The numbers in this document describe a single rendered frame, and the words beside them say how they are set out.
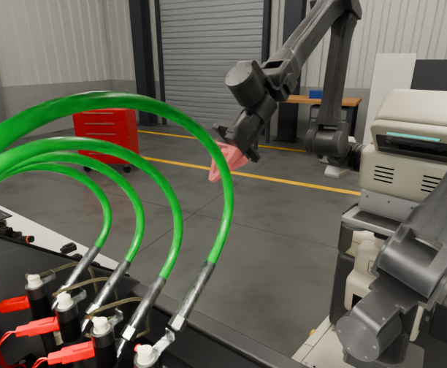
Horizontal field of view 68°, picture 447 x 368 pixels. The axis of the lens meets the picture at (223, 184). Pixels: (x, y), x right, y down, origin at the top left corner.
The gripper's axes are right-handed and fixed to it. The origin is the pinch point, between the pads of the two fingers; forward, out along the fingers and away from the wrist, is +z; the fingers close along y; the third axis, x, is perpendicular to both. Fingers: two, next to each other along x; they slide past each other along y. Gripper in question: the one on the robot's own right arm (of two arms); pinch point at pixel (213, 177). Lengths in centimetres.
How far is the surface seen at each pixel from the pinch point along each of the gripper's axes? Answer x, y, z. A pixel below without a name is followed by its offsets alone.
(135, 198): 0.8, 12.0, 11.9
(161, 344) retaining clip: 18.4, 8.3, 24.9
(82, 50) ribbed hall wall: -778, -147, -218
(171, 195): 8.5, 12.5, 8.8
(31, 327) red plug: 2.4, 14.4, 34.2
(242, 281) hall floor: -89, -159, 14
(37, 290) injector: -2.7, 14.2, 31.3
